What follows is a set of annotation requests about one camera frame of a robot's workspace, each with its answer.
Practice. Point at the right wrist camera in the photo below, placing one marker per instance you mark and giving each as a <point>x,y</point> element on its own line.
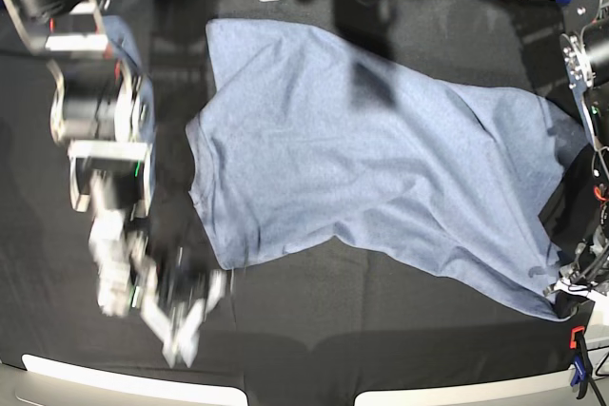
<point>179,333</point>

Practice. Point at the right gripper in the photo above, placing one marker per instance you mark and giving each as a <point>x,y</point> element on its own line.
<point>127,273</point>

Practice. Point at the light blue t-shirt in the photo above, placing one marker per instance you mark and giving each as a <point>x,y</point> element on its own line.
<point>309,137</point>

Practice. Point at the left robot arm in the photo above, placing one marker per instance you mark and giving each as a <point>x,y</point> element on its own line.
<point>584,49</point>

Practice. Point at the black table cloth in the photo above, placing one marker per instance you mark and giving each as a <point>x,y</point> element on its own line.
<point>314,328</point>

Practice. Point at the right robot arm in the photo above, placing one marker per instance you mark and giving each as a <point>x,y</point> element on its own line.
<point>102,113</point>

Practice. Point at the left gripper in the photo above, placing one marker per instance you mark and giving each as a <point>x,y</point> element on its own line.
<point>591,271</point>

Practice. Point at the orange blue clamp bottom right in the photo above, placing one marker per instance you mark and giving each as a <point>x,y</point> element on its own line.
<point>581,362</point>

